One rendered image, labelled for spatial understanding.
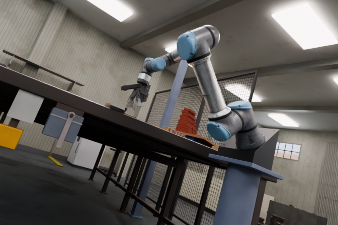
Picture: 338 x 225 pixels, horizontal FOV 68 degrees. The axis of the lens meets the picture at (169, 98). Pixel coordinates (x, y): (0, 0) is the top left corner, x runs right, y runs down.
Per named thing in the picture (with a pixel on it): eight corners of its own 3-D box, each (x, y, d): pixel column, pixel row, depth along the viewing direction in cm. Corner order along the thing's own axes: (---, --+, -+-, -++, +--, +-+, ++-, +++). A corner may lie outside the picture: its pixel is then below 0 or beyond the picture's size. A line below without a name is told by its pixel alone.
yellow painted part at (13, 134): (14, 149, 99) (39, 95, 105) (-12, 143, 96) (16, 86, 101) (15, 148, 106) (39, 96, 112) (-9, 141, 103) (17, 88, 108)
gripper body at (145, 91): (146, 102, 150) (152, 84, 153) (133, 97, 146) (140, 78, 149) (140, 103, 157) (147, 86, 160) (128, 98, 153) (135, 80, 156)
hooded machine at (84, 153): (89, 168, 684) (106, 121, 717) (96, 173, 637) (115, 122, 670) (64, 161, 648) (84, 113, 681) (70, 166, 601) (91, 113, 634)
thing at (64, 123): (71, 151, 108) (87, 112, 113) (37, 141, 102) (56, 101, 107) (68, 149, 118) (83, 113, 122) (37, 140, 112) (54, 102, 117)
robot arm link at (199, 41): (247, 131, 122) (209, 22, 112) (227, 146, 114) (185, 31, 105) (229, 129, 132) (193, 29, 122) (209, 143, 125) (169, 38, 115)
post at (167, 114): (143, 219, 325) (194, 55, 383) (131, 216, 318) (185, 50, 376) (138, 214, 340) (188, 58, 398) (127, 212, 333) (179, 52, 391)
